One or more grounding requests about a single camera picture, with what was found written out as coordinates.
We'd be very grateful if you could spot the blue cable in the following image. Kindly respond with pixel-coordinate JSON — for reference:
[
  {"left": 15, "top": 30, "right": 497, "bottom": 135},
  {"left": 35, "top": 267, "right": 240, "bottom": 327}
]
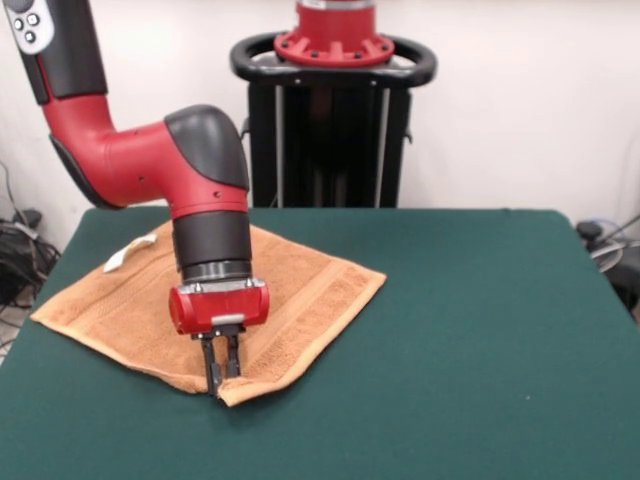
[{"left": 587, "top": 214, "right": 640, "bottom": 246}]

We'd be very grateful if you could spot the black cable bundle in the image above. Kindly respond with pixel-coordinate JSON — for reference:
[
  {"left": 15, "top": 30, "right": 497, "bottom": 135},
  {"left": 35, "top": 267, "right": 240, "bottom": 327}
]
[{"left": 0, "top": 159, "right": 64, "bottom": 351}]

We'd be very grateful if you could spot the orange terry towel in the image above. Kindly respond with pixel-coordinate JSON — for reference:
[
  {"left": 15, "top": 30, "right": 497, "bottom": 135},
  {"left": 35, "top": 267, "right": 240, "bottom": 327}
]
[{"left": 29, "top": 219, "right": 389, "bottom": 408}]

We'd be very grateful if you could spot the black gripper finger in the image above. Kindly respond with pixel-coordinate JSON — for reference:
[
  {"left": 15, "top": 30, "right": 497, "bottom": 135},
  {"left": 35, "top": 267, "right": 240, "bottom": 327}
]
[
  {"left": 224, "top": 327, "right": 243, "bottom": 380},
  {"left": 197, "top": 333, "right": 223, "bottom": 399}
]

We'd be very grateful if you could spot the dark green table cloth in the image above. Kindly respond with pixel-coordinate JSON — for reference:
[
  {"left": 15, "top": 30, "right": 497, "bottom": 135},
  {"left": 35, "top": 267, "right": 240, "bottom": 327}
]
[{"left": 0, "top": 206, "right": 640, "bottom": 480}]

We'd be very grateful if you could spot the black bulky object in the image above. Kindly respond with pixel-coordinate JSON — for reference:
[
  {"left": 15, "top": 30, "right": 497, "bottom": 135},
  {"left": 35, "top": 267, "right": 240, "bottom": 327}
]
[{"left": 607, "top": 262, "right": 640, "bottom": 321}]

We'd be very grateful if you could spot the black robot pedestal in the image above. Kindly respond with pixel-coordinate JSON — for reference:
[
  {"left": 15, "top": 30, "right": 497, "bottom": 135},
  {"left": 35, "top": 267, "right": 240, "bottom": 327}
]
[{"left": 229, "top": 32, "right": 440, "bottom": 209}]

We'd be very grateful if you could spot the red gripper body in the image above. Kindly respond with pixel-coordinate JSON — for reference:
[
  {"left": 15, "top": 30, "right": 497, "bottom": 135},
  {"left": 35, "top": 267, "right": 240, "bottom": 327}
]
[{"left": 167, "top": 283, "right": 272, "bottom": 338}]

